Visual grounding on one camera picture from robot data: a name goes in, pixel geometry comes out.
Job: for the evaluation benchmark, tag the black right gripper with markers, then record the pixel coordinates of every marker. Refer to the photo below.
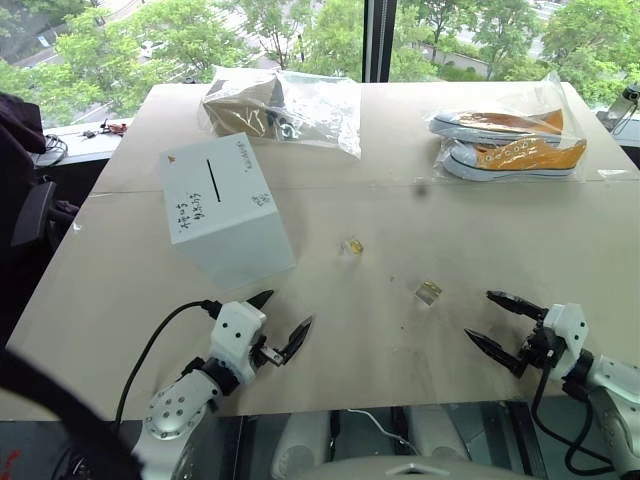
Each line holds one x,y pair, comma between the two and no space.
537,347

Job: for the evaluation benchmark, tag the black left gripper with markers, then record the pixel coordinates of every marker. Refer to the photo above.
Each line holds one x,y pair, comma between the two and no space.
271,356

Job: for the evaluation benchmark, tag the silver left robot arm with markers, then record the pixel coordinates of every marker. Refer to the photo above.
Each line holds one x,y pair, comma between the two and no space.
175,405

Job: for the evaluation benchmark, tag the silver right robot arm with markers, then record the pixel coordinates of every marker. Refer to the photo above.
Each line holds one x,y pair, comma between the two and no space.
615,400

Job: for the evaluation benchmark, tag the white cardboard box with slot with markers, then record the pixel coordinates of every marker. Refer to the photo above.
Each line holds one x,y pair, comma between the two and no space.
225,210

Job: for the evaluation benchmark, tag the grey rounded shape under table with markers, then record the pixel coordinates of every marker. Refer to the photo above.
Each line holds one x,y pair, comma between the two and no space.
300,442
440,432

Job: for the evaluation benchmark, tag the orange canvas sneaker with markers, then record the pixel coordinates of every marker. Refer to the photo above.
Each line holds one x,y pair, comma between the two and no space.
500,124
520,157

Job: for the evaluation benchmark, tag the silver robot torso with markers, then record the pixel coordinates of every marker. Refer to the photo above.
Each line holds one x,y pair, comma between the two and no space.
400,469

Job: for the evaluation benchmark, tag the clear plastic bag with shoes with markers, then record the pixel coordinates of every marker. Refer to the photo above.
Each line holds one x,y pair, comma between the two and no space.
510,135

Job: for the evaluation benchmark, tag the clear plastic bag with box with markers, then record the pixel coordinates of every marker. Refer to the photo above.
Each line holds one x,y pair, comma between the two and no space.
315,110

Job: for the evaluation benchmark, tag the small red tools on desk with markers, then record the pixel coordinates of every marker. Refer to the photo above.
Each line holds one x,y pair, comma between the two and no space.
112,128

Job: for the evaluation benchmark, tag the grey side desk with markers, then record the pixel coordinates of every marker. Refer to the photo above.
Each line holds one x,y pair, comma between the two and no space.
85,142

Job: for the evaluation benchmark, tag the black office chair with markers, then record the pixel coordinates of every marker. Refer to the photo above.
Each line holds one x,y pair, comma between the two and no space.
30,200

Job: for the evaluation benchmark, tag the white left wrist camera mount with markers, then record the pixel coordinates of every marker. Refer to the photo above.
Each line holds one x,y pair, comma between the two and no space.
235,332

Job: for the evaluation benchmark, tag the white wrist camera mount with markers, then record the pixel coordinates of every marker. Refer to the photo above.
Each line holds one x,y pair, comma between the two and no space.
567,332
235,332

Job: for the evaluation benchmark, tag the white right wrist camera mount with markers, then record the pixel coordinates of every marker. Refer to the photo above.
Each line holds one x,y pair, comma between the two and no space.
567,332

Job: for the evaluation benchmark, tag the black window frame post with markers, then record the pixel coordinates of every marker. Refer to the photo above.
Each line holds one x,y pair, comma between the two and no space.
379,40

